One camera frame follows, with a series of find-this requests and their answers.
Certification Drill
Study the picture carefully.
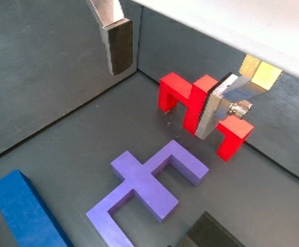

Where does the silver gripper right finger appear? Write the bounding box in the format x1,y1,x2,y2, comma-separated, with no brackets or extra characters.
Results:
195,53,283,141

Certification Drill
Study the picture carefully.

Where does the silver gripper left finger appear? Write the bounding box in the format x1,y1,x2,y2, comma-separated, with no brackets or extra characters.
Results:
88,0,132,75

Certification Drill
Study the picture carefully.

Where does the blue bar block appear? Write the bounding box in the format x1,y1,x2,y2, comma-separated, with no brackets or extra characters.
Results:
0,170,73,247

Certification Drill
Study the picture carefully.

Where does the red puzzle block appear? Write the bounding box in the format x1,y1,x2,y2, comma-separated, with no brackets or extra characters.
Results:
159,72,254,161

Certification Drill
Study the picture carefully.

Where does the purple puzzle block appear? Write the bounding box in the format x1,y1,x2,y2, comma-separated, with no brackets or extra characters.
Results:
87,141,208,247

